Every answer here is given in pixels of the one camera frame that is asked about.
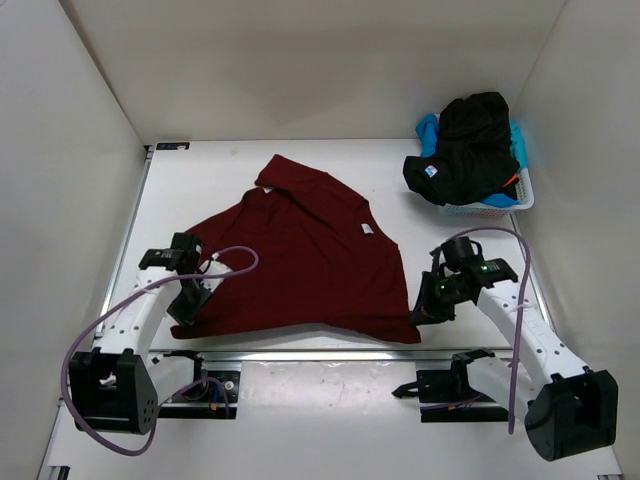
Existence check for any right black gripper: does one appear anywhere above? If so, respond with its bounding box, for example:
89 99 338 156
410 271 471 326

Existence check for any dark red t shirt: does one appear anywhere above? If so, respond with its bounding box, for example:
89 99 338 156
171 155 421 344

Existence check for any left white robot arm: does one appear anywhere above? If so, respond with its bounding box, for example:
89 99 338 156
69 233 230 435

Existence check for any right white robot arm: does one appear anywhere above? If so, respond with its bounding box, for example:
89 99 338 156
394 236 619 461

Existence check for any white plastic laundry basket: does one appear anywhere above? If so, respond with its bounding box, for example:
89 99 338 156
439 167 536 221

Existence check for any black t shirt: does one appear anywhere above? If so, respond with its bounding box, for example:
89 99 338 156
402 92 520 206

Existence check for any black label sticker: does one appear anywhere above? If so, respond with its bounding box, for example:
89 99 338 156
155 142 190 151

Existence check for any blue t shirt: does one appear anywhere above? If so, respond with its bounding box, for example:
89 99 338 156
415 114 534 210

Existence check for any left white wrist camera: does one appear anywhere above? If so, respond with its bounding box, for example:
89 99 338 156
197 254 232 292

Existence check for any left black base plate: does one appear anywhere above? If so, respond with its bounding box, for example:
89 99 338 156
159 363 241 420

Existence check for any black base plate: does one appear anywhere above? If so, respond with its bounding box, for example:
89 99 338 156
391 366 508 424
159 363 241 420

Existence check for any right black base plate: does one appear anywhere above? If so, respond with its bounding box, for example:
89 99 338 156
391 366 508 424

